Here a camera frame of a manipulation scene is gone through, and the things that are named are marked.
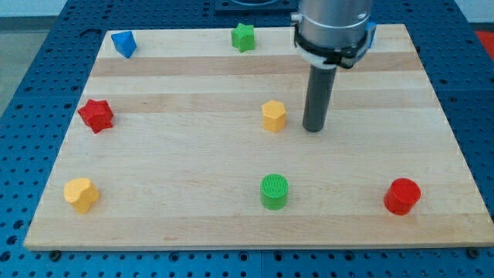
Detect green cylinder block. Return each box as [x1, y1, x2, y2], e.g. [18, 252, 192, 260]
[259, 173, 289, 210]

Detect red star block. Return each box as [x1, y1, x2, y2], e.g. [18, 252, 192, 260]
[77, 99, 113, 134]

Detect yellow hexagon block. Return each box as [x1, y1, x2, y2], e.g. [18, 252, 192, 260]
[262, 100, 286, 133]

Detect wooden board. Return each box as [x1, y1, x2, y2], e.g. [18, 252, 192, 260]
[24, 24, 493, 251]

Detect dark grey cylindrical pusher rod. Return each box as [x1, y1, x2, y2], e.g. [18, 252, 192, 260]
[303, 66, 337, 132]

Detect blue cube block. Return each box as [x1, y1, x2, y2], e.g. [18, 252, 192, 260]
[110, 31, 137, 59]

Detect blue block behind arm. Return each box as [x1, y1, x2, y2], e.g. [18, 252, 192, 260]
[366, 22, 377, 49]

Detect green star block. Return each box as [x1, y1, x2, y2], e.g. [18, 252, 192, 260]
[231, 23, 255, 53]

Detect yellow heart block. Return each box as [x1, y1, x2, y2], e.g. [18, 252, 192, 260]
[63, 178, 100, 214]

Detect red cylinder block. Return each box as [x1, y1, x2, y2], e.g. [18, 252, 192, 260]
[383, 178, 421, 215]

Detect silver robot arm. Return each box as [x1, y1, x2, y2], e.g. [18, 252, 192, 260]
[291, 0, 376, 132]

